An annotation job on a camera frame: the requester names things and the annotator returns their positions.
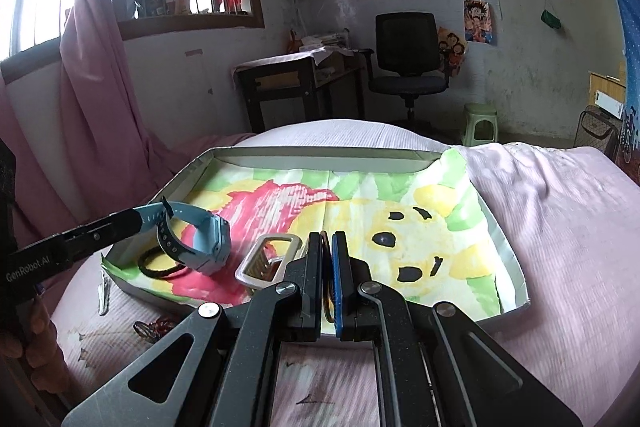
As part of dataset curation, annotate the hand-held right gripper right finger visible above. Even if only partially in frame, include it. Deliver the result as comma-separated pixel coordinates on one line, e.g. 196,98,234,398
331,231,584,427

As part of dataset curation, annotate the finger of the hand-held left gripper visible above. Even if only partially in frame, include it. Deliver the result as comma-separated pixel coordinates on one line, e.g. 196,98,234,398
59,202,174,266

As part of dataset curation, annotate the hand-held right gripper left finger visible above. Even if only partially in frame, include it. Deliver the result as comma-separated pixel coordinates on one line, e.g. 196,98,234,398
61,232,326,427

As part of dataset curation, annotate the hair ring with green charm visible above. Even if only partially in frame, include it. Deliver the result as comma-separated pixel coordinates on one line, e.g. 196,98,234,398
320,231,337,324

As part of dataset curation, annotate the white hair clip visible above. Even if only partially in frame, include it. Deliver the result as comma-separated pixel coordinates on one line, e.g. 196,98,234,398
99,269,112,317

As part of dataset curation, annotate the blue smartwatch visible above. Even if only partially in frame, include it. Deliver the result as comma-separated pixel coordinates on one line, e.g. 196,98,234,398
141,202,232,277

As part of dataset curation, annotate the shallow white cardboard box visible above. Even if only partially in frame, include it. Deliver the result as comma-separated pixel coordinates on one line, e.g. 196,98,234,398
100,146,531,338

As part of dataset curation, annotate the person's left hand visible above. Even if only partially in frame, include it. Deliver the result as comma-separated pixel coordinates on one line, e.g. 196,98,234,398
20,299,68,360

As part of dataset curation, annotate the silver belt buckle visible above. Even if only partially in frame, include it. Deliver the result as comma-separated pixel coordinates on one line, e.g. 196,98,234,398
235,234,306,297

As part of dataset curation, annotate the painted cartoon paper lining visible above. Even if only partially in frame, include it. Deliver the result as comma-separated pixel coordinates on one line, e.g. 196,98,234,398
102,159,503,338

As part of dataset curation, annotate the pink curtain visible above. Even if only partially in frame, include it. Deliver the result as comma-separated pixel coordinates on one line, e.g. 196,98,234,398
0,0,201,288

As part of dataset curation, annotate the dark wooden desk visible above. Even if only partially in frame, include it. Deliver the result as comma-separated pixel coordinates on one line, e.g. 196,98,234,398
235,49,373,135

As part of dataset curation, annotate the pale desk cloth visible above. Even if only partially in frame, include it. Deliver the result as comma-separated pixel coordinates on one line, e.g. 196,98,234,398
235,48,351,70

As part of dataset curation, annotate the stack of books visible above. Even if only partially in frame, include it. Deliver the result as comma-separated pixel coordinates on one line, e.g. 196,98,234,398
300,32,348,52

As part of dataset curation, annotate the green plastic stool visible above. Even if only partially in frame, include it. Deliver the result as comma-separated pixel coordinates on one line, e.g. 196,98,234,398
461,103,501,148

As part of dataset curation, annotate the black office chair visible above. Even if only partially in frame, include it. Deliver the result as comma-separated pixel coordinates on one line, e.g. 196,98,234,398
367,12,452,132

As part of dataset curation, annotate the cartoon family poster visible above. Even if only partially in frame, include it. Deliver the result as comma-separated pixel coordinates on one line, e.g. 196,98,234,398
437,26,470,78

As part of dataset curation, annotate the anime character poster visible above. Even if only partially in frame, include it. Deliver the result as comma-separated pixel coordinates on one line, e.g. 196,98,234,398
462,0,498,46

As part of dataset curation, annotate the brown checkered bag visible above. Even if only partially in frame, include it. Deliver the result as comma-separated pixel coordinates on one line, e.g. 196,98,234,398
572,104,621,165

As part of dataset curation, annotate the long white box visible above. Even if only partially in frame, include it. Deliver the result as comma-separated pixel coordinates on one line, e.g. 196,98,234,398
595,90,623,118

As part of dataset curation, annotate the light wooden cabinet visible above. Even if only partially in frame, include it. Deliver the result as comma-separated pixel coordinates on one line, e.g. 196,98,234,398
587,71,628,120

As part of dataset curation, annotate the blue printed curtain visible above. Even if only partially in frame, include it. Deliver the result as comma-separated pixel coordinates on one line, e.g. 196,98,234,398
592,0,640,188

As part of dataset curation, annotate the black hair tie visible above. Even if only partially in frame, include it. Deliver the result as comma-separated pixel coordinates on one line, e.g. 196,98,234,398
137,247,190,280

